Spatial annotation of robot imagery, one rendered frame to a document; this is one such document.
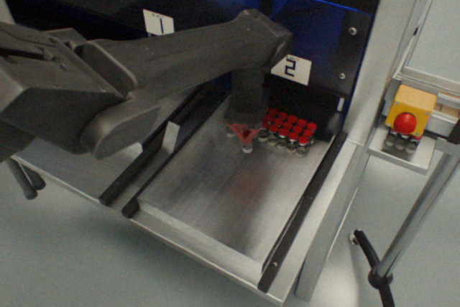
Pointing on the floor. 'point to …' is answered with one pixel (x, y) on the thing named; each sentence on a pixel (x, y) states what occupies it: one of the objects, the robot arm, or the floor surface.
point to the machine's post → (369, 95)
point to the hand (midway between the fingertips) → (246, 136)
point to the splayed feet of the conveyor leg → (357, 237)
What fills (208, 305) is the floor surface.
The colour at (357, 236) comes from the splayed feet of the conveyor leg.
